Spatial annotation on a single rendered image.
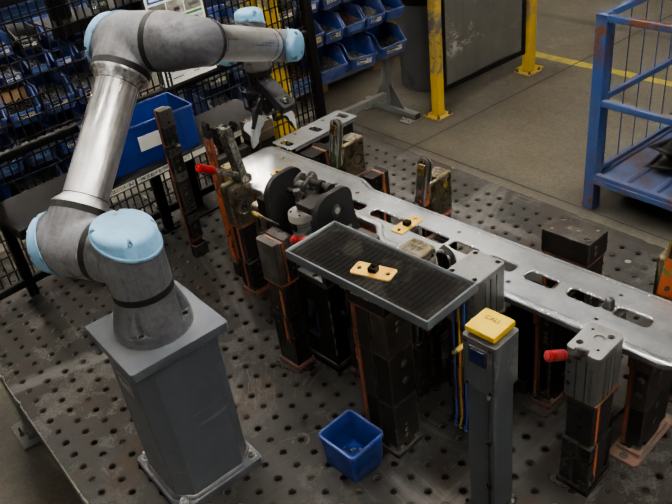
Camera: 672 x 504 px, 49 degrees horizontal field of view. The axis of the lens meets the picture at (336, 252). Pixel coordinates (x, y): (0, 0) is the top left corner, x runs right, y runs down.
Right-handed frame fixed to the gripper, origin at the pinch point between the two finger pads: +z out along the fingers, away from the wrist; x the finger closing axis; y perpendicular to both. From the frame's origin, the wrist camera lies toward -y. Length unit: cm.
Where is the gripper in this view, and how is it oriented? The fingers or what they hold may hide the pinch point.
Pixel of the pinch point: (276, 139)
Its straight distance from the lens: 207.0
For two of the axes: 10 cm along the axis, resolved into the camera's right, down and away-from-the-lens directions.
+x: -7.1, 4.6, -5.3
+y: -6.9, -3.2, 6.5
